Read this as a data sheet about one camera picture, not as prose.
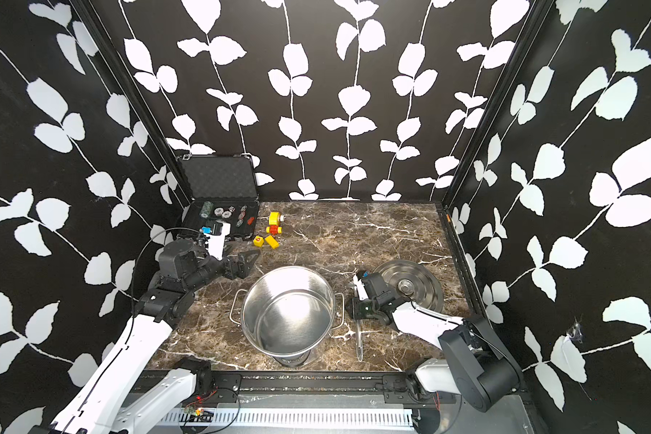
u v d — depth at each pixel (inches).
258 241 41.0
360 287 29.4
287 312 34.6
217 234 24.6
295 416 27.6
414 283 36.9
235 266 25.4
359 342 32.2
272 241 42.1
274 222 42.3
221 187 44.8
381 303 27.4
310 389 29.4
